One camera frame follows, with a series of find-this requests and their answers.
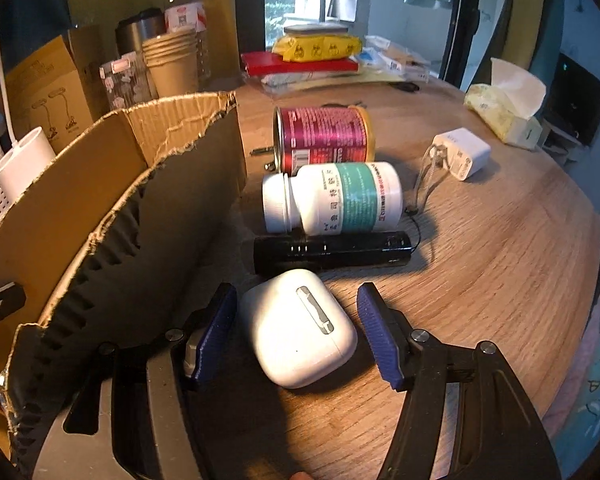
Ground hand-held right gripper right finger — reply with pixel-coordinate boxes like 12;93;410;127
356;282;563;480

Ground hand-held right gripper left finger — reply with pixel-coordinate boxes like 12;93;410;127
35;282;238;480

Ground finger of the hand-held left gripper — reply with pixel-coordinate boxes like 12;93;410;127
0;284;27;333

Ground white earbuds case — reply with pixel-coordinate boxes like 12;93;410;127
237;268;358;389

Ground black flashlight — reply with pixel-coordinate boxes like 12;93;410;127
252;222;431;276

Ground white pill bottle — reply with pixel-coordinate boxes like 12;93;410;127
261;161;405;236

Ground white charger adapter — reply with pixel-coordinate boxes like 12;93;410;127
432;129;492;182

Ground red tin can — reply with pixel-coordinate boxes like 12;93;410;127
272;105;377;176

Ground torn cardboard box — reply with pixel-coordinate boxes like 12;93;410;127
0;91;248;480

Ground white desk lamp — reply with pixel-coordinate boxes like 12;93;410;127
0;10;57;204

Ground metal keys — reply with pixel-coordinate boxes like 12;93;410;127
250;147;282;172

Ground brown cardboard lamp package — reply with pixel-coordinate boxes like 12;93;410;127
0;25;123;157

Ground printed blanket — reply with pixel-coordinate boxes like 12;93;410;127
542;210;600;480

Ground floral drinking glass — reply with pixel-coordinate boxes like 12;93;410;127
99;54;158;110

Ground yellow tissue pack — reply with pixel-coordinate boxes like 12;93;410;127
464;57;548;151

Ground clear plastic folder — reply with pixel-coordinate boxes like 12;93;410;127
250;72;331;94

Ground stack of brown paper cups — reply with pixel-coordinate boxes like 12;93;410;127
141;27;201;98

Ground red book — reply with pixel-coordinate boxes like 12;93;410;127
241;51;359;76

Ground pile of white packets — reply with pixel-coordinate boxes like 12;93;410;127
357;35;433;83

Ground yellow wet wipes pack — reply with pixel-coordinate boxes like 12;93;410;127
271;34;363;63

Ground steel tumbler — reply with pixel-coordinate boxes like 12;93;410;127
115;8;167;57

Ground grey flat device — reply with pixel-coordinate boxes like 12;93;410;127
284;23;348;38

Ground black monitor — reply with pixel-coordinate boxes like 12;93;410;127
547;52;600;147

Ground clear water bottle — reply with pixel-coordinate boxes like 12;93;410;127
164;0;212;86

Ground black door frame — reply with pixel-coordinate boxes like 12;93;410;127
441;0;482;92

